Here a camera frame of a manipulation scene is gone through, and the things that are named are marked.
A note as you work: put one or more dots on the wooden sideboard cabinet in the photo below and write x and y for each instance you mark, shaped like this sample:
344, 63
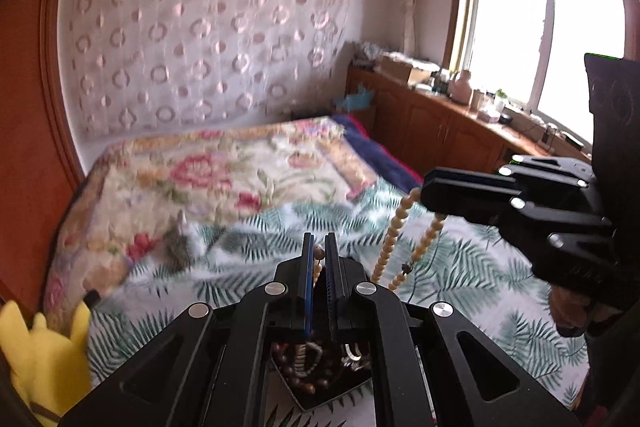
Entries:
425, 130

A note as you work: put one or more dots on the yellow plush toy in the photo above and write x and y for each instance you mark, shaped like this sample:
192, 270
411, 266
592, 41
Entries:
49, 371

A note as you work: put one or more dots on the window with wooden frame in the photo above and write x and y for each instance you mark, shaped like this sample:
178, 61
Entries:
530, 54

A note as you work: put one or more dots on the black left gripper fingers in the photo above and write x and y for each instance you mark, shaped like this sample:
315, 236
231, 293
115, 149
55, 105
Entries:
474, 196

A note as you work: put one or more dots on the black cardboard jewelry box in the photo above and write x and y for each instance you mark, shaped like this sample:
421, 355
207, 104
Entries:
317, 373

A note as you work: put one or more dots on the teal cloth by bed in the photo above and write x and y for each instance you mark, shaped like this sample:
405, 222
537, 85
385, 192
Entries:
361, 99

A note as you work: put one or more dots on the palm leaf print bedsheet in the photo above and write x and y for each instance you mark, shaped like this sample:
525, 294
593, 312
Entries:
469, 266

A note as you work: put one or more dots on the pink bottle on cabinet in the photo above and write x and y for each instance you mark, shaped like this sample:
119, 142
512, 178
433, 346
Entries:
460, 90

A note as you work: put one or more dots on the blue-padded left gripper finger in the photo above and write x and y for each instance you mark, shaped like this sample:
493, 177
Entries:
207, 367
431, 366

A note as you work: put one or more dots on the floral quilt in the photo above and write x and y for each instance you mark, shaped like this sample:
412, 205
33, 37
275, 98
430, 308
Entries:
136, 188

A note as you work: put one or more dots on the wooden headboard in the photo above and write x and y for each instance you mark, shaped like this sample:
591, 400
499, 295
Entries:
40, 171

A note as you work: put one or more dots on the person's right hand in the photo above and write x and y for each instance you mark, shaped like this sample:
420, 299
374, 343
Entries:
569, 311

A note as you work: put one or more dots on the cardboard box on cabinet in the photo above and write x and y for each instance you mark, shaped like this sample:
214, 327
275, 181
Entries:
410, 73

